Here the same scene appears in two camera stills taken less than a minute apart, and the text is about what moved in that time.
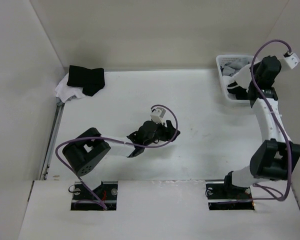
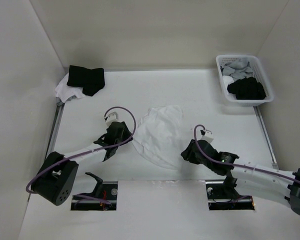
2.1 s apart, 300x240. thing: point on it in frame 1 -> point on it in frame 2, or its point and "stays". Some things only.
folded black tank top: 92,80 stays
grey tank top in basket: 230,68 stays
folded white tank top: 64,91 stays
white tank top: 243,78 -> 162,136
